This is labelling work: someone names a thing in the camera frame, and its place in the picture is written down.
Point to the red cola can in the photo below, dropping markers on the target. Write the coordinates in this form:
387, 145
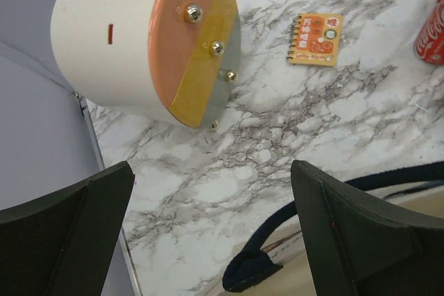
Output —
428, 44

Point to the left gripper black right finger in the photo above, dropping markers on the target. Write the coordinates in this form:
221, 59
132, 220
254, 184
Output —
357, 244

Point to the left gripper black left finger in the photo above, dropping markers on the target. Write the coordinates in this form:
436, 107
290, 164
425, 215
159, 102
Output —
62, 243

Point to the white round drawer box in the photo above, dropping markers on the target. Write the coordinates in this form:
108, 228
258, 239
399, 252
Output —
172, 60

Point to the orange spiral notebook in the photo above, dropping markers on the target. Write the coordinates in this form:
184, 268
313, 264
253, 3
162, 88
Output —
314, 39

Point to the beige canvas tote bag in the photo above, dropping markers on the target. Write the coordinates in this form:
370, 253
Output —
253, 265

